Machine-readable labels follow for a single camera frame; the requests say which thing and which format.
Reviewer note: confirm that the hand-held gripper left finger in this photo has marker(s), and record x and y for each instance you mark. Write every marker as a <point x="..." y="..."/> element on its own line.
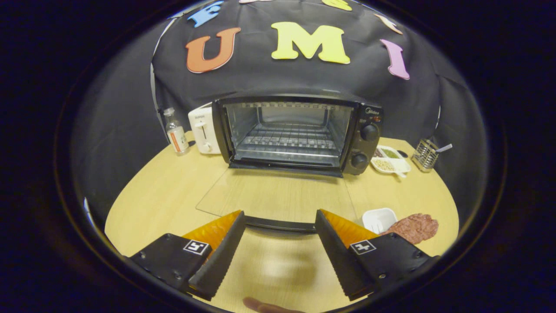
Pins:
<point x="223" y="256"/>

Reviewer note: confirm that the black toaster oven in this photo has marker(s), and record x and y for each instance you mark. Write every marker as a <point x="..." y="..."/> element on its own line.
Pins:
<point x="369" y="148"/>

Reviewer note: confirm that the white pop-up toaster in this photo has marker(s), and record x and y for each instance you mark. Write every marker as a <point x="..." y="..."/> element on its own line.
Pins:
<point x="202" y="130"/>

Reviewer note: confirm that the small clear bottle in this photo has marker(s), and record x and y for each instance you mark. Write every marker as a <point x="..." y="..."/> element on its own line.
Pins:
<point x="177" y="137"/>

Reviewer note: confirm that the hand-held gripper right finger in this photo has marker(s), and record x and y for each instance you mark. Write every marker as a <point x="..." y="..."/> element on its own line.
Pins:
<point x="336" y="256"/>

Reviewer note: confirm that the reddish brown meat piece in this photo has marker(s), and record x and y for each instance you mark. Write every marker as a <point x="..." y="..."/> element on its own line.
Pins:
<point x="415" y="228"/>

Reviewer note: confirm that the white divided dish with beans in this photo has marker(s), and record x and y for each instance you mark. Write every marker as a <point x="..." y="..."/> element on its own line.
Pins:
<point x="391" y="163"/>

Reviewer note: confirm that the small white ribbed dish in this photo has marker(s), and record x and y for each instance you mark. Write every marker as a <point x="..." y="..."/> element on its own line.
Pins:
<point x="378" y="217"/>

